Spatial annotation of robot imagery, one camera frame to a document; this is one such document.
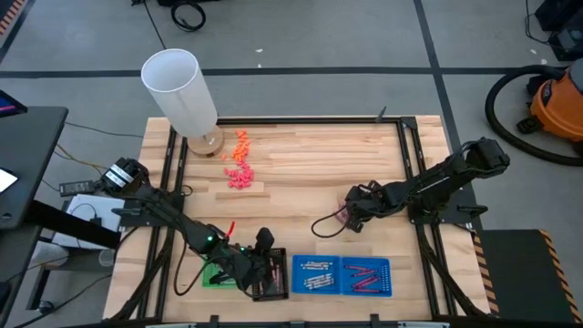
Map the white box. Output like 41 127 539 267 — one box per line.
51 194 124 251

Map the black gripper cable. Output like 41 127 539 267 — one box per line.
172 245 215 297
312 213 352 239

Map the black platform with striped edge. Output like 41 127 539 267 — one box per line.
473 229 583 325

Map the blue plastic basket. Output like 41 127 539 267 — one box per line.
340 256 394 298
291 254 343 296

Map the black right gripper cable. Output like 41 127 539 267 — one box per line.
312 213 352 239

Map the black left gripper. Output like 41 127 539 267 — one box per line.
208 225 277 293

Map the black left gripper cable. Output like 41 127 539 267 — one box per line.
172 245 215 297

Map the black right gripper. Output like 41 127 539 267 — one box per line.
342 180 392 234

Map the orange shop vacuum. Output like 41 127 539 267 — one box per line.
517 57 583 159
484 63 583 168

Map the coiled black cable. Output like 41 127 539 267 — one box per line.
170 1 207 33

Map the orange foam earplug pile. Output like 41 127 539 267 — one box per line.
220 128 252 161

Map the black desk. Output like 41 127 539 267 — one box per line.
0 106 69 231

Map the black computer monitor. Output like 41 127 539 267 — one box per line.
0 89 28 118

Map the black plastic basket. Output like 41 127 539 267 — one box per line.
251 247 290 302

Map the pink foam earplug pile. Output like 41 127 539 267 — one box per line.
222 159 256 190

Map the black aluminium table frame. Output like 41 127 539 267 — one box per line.
108 116 491 328

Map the black equipment case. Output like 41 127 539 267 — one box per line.
535 0 583 63

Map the black power adapter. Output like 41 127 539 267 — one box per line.
58 180 96 198

